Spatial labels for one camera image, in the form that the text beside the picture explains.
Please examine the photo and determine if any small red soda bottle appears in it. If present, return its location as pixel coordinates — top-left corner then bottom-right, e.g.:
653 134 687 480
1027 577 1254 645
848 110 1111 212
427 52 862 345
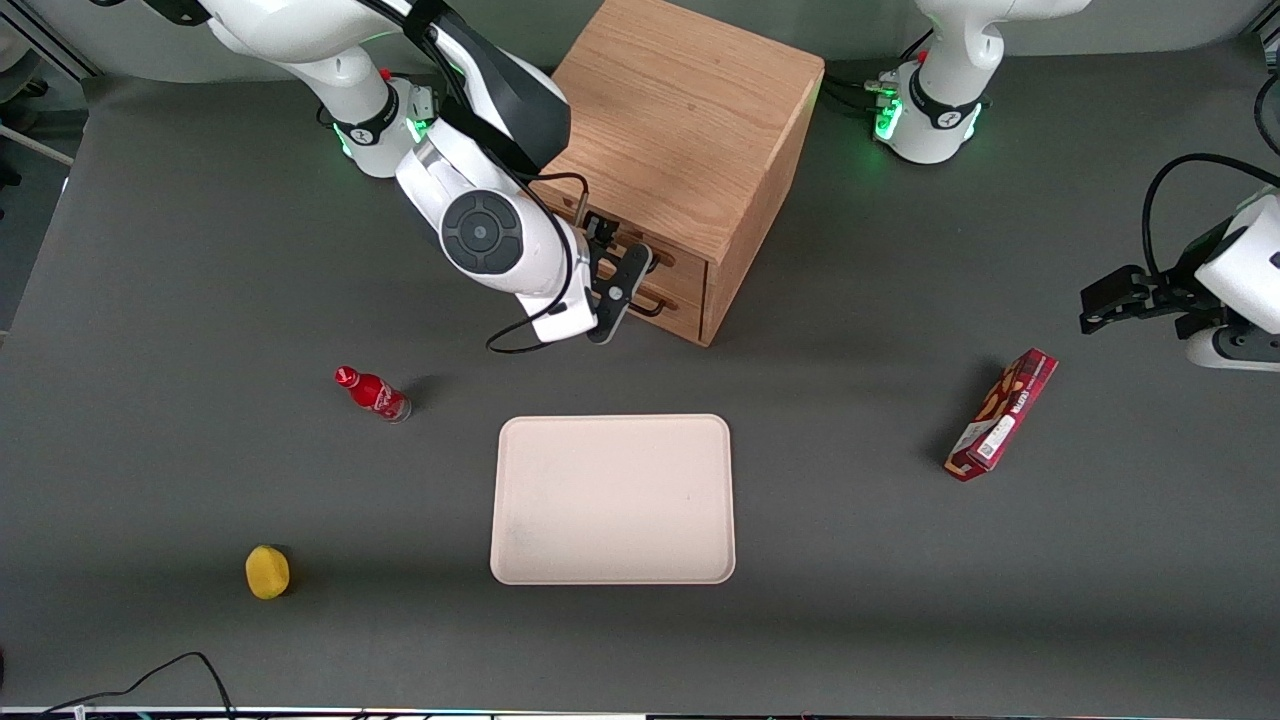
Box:
334 365 413 424

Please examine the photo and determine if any red snack box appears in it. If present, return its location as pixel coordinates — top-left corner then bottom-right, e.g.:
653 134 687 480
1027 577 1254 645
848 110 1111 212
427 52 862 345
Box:
944 347 1060 484

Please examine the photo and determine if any yellow lemon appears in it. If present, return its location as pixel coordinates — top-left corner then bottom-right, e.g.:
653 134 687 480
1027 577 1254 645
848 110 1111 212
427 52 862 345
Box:
245 544 292 601

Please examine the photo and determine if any grey metal frame bar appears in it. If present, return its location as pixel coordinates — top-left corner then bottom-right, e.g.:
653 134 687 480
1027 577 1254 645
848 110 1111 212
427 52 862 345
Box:
0 0 101 83

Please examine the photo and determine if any wooden drawer front panel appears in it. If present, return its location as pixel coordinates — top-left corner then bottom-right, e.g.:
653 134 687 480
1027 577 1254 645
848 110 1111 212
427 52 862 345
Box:
625 270 707 347

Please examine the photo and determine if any thin black cable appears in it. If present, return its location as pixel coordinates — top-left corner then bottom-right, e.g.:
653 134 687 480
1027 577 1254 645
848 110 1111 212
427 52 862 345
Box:
40 651 237 720

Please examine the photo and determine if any cream rectangular plastic tray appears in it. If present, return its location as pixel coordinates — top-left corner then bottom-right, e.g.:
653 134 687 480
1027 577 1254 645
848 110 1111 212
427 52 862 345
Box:
490 413 737 587

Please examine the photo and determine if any wooden two-drawer cabinet body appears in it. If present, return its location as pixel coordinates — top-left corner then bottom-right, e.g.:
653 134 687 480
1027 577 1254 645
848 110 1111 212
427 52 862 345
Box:
530 0 827 348

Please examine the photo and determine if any black base cable bundle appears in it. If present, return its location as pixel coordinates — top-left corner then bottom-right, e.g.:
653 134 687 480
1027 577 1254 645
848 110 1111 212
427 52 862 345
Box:
820 72 901 117

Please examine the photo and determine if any black left wrist camera cable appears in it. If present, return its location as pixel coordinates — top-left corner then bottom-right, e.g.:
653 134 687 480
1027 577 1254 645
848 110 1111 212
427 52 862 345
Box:
1143 153 1280 281

